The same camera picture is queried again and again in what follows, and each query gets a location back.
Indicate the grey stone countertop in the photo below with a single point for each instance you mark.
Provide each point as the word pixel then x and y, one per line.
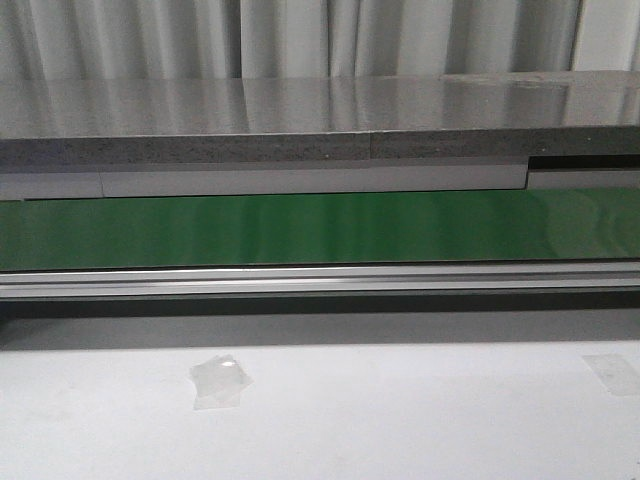
pixel 86 124

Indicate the clear tape patch left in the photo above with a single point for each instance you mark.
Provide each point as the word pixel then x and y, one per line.
pixel 219 383

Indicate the clear tape patch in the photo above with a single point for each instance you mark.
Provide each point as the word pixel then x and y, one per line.
pixel 219 383
pixel 616 374

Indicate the green conveyor belt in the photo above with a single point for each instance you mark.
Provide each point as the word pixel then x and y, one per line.
pixel 398 227

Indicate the white pleated curtain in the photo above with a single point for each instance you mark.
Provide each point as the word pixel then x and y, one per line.
pixel 56 40

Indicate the aluminium conveyor side rail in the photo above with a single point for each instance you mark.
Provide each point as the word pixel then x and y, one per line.
pixel 321 279

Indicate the clear tape patch right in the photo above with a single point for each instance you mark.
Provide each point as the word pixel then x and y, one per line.
pixel 616 374

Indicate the grey panel under countertop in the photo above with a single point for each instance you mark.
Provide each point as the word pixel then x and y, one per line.
pixel 273 177

